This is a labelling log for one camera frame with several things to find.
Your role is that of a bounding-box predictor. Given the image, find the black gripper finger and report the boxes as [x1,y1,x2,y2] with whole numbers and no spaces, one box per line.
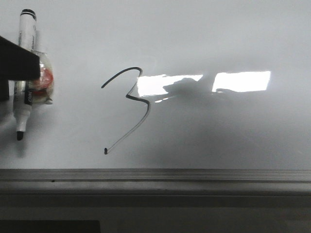
[0,37,40,101]

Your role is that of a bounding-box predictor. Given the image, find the white black whiteboard marker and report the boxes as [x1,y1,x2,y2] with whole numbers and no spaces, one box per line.
[13,9,36,141]

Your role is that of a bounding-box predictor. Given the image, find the red magnet taped to marker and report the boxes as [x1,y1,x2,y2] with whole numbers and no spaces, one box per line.
[26,50,54,104]

